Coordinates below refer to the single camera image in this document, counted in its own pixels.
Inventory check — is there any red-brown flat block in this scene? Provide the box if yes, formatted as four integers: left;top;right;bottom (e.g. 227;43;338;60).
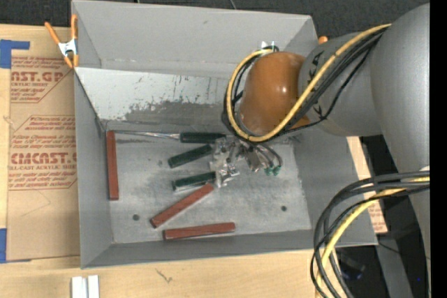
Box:
162;222;237;241
105;130;120;201
149;183;215;229

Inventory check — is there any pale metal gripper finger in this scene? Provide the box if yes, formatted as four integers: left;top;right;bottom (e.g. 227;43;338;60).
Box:
208;138;231;169
214;163;241;188

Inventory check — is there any grey metal bin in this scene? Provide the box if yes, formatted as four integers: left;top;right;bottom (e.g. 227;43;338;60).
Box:
71;0;379;270

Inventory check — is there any brown cardboard board, red print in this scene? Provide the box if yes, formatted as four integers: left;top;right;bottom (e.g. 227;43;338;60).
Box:
0;23;82;263

